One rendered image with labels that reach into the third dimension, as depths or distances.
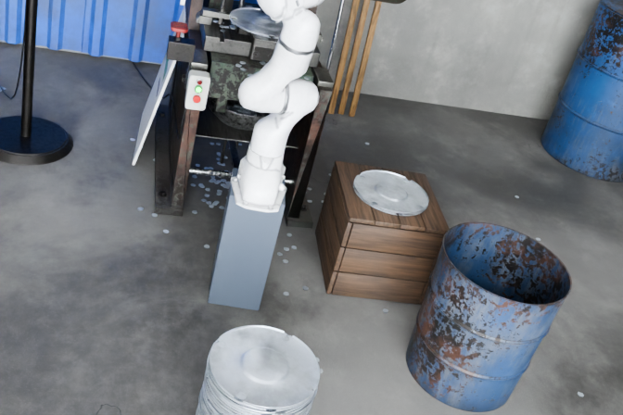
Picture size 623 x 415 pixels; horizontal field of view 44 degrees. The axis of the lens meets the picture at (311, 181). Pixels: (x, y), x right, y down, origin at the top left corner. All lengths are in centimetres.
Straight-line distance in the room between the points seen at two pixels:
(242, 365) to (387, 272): 100
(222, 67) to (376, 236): 84
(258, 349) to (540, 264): 108
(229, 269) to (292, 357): 63
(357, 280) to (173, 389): 83
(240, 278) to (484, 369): 85
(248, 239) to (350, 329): 51
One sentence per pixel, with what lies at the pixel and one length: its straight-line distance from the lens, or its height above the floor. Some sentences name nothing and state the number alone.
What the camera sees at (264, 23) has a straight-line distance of 294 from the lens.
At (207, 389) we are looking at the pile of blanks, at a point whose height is 28.
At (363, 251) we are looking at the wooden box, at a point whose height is 21.
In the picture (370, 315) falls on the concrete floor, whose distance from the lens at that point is 286.
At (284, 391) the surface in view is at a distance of 199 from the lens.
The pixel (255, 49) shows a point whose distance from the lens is 294.
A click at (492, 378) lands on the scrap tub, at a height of 16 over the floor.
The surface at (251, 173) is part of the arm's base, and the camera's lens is 242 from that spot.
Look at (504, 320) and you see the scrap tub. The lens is 240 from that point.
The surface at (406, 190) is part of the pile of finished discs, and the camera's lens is 295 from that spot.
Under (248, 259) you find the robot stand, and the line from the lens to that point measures 260.
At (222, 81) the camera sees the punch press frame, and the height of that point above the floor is 57.
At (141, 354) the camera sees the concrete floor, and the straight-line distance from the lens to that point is 251.
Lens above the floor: 175
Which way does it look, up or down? 30 degrees down
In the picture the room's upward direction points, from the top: 15 degrees clockwise
